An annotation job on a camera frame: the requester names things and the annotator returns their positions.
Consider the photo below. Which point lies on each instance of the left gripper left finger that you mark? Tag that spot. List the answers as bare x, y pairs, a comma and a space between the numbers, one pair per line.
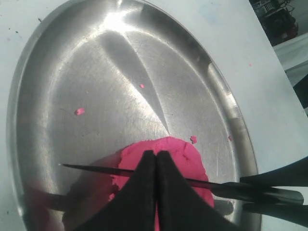
133, 208

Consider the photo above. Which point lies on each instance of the round stainless steel plate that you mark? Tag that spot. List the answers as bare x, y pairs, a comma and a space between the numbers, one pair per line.
140, 75

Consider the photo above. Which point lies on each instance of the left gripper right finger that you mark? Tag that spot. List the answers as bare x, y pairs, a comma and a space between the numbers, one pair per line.
179, 207

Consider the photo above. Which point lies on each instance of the pink clay lump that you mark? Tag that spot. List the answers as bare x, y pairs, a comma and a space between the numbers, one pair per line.
185, 156

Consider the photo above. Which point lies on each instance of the black knife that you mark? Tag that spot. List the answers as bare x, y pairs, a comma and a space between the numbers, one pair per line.
230, 190

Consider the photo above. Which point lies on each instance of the pink dough crumb on plate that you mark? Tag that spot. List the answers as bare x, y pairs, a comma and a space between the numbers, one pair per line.
79, 111

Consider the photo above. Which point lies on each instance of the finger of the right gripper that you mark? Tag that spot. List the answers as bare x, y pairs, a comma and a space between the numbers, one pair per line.
292, 175
297, 214

